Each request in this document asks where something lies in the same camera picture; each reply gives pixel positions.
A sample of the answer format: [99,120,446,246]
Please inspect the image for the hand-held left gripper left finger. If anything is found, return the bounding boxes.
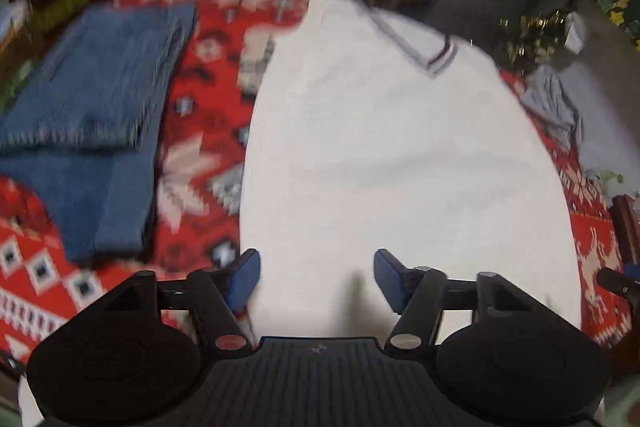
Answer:
[102,249,261,354]

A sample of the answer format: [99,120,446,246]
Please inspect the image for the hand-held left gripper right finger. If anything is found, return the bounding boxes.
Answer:
[375,249,538,353]

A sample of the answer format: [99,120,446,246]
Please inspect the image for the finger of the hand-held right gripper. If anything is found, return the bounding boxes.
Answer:
[597,266,640,299]

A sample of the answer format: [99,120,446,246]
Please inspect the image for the white knit sweater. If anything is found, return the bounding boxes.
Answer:
[239,0,583,343]

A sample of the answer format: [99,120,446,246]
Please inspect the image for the dark red box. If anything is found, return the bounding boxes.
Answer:
[611,194,640,268]

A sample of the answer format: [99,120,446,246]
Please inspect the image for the folded blue jeans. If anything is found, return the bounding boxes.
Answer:
[0,2,198,152]
[0,7,201,265]

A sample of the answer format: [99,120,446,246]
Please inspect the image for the crumpled grey garment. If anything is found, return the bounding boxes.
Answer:
[520,67,586,152]

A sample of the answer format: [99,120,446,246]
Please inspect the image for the red patterned blanket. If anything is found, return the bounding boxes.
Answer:
[0,0,640,388]

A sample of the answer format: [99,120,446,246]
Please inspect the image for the white paper sheet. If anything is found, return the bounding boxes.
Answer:
[564,11,587,54]

